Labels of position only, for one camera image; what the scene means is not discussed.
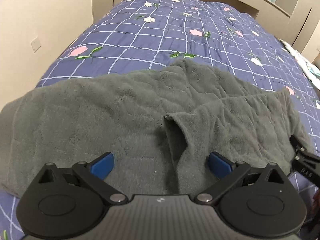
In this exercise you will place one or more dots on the white wall socket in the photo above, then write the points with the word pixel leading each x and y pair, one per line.
pixel 35 43

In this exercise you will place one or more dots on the purple checked floral quilt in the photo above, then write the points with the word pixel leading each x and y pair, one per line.
pixel 150 30

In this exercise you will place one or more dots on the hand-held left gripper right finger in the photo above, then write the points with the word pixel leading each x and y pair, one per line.
pixel 220 166

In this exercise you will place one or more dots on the light floral cloth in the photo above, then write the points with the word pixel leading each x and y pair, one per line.
pixel 306 63

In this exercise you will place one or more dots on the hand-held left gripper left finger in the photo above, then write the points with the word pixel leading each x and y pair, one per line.
pixel 102 166

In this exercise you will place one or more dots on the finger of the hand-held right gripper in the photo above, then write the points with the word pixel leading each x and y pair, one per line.
pixel 297 146

